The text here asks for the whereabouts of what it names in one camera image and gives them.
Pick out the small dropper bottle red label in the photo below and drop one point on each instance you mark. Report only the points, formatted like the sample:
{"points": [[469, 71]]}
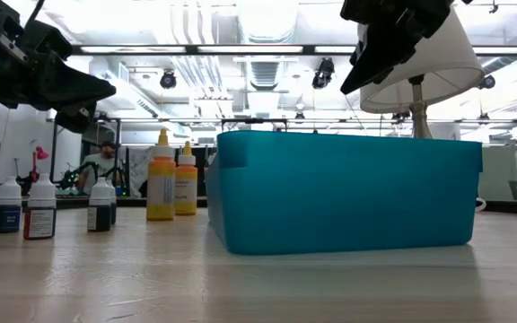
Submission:
{"points": [[39, 224]]}

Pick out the black rack frame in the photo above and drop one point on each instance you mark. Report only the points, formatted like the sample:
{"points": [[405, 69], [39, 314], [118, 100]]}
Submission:
{"points": [[54, 152]]}

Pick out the small dark dropper bottle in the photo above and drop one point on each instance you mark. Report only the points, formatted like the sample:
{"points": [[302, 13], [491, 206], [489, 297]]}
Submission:
{"points": [[99, 220]]}

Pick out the black ceiling spotlight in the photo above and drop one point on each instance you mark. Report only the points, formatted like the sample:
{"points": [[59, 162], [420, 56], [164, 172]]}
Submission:
{"points": [[323, 73], [168, 79], [487, 82]]}

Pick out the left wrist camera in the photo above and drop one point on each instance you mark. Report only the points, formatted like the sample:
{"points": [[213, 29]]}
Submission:
{"points": [[46, 45]]}

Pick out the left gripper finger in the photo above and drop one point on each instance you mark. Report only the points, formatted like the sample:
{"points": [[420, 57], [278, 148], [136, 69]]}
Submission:
{"points": [[75, 119], [61, 85]]}

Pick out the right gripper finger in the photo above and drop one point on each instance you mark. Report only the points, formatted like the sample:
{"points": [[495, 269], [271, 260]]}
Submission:
{"points": [[384, 54]]}

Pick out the teal plastic bin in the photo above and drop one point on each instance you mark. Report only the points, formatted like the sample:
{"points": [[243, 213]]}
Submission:
{"points": [[344, 193]]}

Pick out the black overhead beam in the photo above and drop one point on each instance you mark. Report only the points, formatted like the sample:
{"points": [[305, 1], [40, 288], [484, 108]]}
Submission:
{"points": [[191, 49]]}

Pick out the large yellow food coloring bottle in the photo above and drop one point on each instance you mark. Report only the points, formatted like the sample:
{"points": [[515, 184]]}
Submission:
{"points": [[186, 197], [160, 197]]}

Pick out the background black robot arm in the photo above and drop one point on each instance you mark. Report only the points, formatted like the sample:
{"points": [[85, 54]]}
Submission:
{"points": [[72, 177]]}

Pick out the pink desk lamp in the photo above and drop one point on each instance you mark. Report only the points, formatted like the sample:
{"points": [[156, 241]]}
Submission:
{"points": [[41, 153]]}

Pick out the black aluminium table frame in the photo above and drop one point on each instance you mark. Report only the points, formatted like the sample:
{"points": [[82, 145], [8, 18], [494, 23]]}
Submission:
{"points": [[128, 202]]}

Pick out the white shade table lamp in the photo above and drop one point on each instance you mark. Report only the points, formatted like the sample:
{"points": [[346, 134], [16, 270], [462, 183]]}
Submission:
{"points": [[442, 67]]}

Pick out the small dropper bottle blue label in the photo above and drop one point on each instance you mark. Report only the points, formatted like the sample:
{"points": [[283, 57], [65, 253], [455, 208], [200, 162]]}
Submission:
{"points": [[7, 220]]}

